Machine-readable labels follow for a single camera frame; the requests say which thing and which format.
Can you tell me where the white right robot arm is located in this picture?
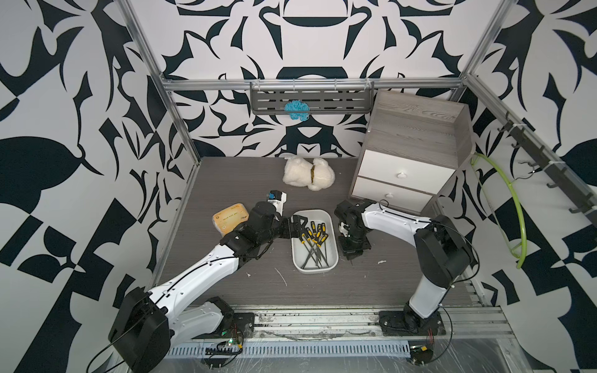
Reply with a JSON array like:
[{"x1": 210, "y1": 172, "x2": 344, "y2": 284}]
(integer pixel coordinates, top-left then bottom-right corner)
[{"x1": 334, "y1": 199, "x2": 480, "y2": 336}]

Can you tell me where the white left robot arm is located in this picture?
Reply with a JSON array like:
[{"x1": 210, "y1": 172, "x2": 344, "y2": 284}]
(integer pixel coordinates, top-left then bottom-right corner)
[{"x1": 108, "y1": 201, "x2": 307, "y2": 372}]

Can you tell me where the white plastic storage box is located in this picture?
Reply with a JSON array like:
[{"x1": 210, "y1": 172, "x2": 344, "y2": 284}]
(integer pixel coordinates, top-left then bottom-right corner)
[{"x1": 291, "y1": 209, "x2": 339, "y2": 274}]

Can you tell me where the yellow sponge block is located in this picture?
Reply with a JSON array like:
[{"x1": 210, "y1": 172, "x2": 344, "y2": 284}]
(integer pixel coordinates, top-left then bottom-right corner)
[{"x1": 212, "y1": 203, "x2": 249, "y2": 236}]

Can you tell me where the white plush toy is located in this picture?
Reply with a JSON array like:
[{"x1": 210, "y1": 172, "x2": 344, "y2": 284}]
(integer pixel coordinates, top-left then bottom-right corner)
[{"x1": 282, "y1": 156, "x2": 335, "y2": 191}]

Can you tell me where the grey wooden drawer cabinet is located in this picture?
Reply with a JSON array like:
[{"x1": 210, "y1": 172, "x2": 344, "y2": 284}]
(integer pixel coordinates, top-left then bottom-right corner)
[{"x1": 349, "y1": 91, "x2": 475, "y2": 215}]

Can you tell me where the teal crumpled cloth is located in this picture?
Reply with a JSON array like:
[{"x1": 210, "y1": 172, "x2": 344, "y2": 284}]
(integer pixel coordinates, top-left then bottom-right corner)
[{"x1": 284, "y1": 100, "x2": 310, "y2": 122}]

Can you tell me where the green hoop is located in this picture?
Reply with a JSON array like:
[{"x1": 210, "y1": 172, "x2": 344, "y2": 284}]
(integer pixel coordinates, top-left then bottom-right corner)
[{"x1": 470, "y1": 152, "x2": 529, "y2": 270}]

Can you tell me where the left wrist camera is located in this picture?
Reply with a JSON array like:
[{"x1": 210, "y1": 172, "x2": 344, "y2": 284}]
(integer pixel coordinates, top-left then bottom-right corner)
[{"x1": 267, "y1": 191, "x2": 287, "y2": 214}]

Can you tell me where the white perforated cable duct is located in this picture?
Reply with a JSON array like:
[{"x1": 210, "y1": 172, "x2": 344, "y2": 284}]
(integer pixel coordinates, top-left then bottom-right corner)
[{"x1": 160, "y1": 339, "x2": 412, "y2": 360}]

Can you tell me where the grey slotted wall shelf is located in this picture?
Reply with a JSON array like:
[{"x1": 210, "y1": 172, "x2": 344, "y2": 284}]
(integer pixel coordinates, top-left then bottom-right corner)
[{"x1": 250, "y1": 84, "x2": 374, "y2": 115}]

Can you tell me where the grey wall hook rail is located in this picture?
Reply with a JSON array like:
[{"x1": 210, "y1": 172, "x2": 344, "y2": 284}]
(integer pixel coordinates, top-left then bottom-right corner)
[{"x1": 496, "y1": 110, "x2": 597, "y2": 215}]

